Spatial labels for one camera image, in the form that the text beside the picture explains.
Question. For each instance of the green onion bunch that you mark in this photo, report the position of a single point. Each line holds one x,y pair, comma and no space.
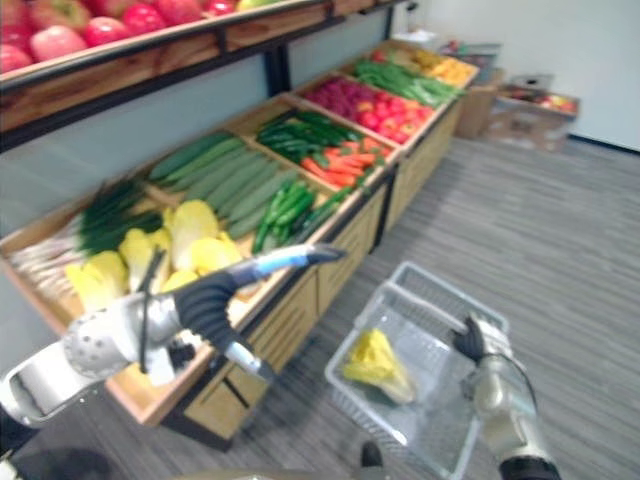
107,220

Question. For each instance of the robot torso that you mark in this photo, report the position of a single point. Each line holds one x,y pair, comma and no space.
60,465

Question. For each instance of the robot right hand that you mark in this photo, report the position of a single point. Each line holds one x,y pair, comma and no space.
482,340

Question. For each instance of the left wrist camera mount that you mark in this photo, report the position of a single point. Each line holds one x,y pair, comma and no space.
172,357

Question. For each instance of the magenta vegetable pile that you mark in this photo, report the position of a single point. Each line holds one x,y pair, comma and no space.
340,97

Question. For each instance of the red apple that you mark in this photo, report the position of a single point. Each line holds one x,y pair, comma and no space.
102,30
55,42
177,9
217,6
60,11
142,17
12,57

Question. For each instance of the yellow orange pepper pile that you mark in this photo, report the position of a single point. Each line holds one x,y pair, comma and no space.
445,67

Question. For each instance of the wooden vegetable display stand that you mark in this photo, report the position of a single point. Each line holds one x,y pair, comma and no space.
285,325
425,155

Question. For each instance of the green apple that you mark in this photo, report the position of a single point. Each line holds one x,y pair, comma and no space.
255,3

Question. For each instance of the robot dark foot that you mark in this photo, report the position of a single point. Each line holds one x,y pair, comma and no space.
371,454

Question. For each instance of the cardboard box with fruit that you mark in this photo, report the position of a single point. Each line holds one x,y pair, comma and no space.
532,117

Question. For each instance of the wooden fruit shelf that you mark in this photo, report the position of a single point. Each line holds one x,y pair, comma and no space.
150,60

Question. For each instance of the long pale green cucumber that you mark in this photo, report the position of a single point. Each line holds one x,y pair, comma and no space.
207,162
190,155
247,222
260,195
225,175
245,185

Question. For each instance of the dark green pepper pile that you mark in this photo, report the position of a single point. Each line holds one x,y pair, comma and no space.
325,210

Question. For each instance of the bright green chili pile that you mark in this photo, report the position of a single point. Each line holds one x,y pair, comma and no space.
285,210

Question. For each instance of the green bean pile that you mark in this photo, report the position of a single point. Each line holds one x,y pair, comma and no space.
405,80

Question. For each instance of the white plastic shopping basket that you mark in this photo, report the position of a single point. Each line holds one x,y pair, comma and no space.
425,425

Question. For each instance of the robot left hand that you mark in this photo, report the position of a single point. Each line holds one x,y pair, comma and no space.
205,305

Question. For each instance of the yellow napa cabbage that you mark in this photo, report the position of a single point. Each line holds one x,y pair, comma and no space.
100,282
212,255
192,225
377,362
177,280
140,250

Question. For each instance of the red tomato pile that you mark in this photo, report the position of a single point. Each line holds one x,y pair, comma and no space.
395,115

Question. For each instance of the dark green cucumber pile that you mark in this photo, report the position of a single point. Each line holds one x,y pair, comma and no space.
305,132

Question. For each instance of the orange carrot pile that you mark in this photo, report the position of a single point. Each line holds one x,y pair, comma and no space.
345,162

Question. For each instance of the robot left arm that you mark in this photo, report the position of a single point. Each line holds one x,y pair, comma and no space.
95,345

